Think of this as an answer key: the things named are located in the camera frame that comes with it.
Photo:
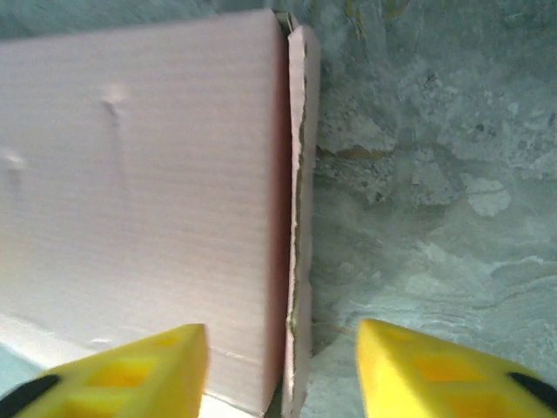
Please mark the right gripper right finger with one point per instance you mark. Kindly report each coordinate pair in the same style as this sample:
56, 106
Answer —
435, 374

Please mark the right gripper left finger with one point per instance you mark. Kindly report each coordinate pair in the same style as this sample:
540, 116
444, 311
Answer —
130, 379

